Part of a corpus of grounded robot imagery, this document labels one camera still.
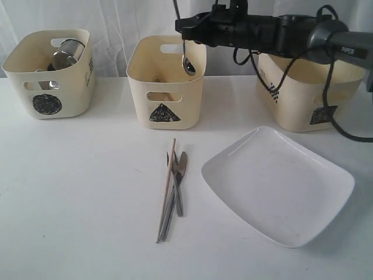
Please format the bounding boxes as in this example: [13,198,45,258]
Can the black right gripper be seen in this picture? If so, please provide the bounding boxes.
[175,2,286,55]

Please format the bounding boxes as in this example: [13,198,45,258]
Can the steel spoon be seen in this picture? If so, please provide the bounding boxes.
[182,40,196,76]

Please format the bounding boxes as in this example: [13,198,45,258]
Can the wooden chopstick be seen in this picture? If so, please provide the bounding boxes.
[156,138,177,244]

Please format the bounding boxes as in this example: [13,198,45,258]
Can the steel mug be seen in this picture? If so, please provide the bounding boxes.
[47,38,85,71]

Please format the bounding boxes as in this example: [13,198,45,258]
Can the steel bowl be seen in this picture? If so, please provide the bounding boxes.
[38,80,59,90]

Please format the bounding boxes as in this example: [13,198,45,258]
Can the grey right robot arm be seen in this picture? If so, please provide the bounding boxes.
[175,1,372,70]

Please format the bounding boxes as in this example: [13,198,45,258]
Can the cream bin triangle mark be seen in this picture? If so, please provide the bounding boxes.
[125,36,207,131]

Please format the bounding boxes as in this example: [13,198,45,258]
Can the cream bin square mark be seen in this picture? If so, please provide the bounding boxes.
[256,54,365,132]

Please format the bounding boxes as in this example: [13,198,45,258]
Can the steel table knife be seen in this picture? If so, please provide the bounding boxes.
[175,151,189,218]

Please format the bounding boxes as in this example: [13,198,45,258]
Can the cream bin circle mark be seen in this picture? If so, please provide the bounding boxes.
[2,29,96,120]

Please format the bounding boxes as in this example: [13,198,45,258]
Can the steel fork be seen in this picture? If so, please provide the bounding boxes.
[160,152,184,242]

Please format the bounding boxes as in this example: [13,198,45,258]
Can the white square plate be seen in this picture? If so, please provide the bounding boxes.
[201,126,355,248]

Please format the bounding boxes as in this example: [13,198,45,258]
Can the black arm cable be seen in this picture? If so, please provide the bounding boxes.
[171,0,373,144]

